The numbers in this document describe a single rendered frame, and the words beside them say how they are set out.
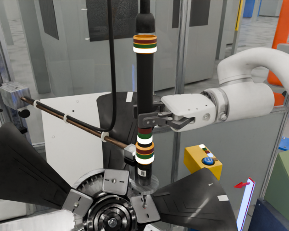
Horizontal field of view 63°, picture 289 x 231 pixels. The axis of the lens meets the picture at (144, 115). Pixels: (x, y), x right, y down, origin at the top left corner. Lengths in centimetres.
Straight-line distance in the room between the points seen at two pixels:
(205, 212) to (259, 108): 32
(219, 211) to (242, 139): 112
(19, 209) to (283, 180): 92
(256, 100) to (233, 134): 115
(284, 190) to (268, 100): 53
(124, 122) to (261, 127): 134
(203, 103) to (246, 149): 139
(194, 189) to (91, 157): 38
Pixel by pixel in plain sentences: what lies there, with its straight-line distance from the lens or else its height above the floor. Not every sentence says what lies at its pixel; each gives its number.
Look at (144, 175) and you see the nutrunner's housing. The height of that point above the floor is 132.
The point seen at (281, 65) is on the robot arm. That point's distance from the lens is 53.
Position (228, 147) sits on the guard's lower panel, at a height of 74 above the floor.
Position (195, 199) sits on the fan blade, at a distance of 74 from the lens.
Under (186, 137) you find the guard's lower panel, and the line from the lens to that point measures 154.
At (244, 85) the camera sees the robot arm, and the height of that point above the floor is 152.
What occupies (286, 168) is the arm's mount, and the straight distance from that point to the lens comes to 104.
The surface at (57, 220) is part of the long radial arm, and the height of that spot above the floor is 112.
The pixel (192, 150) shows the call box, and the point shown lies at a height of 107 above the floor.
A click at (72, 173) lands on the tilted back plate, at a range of 89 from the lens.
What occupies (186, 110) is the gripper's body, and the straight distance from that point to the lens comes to 50.
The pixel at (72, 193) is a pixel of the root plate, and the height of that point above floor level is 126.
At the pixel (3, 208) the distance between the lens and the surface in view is 84.
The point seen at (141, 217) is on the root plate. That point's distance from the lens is 67.
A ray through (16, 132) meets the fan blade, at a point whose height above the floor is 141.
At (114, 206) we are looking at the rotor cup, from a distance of 62.
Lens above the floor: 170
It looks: 27 degrees down
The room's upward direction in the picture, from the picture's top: straight up
